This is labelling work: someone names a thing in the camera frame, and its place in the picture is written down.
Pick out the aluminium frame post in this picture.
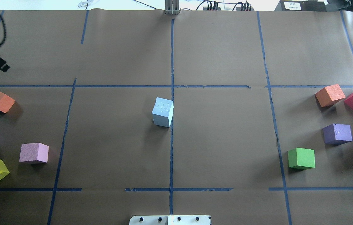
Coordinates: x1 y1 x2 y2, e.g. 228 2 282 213
165 0 180 15

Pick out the right side purple block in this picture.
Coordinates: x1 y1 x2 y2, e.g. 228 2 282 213
322 123 353 145

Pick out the white pedestal base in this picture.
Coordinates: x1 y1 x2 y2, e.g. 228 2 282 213
129 215 212 225

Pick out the black labelled box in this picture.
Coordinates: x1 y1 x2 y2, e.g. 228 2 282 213
274 0 327 12

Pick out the light pink block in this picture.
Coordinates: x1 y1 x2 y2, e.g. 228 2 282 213
19 143 49 164

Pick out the right side orange block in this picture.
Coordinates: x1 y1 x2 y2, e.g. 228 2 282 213
315 84 346 107

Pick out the green block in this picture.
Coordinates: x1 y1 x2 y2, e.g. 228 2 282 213
288 148 316 170

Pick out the blue block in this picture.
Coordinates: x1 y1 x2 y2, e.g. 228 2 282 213
152 97 174 121
153 114 172 127

